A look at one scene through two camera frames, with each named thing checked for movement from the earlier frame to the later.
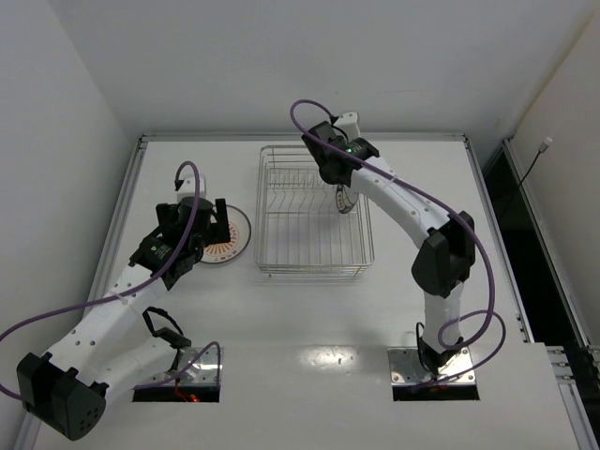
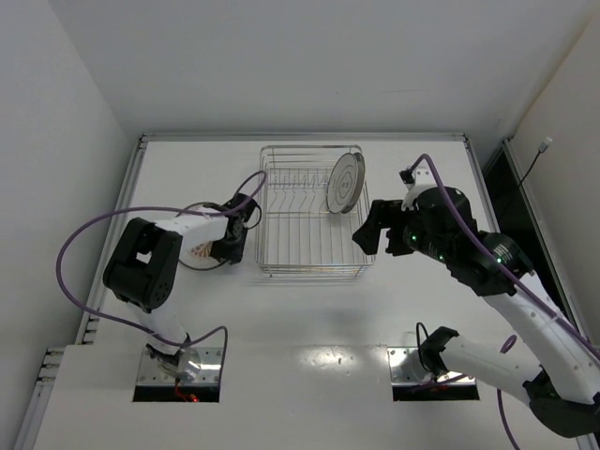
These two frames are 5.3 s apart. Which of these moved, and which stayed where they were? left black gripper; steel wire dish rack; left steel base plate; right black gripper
Moved: right black gripper; left black gripper
Stayed: steel wire dish rack; left steel base plate
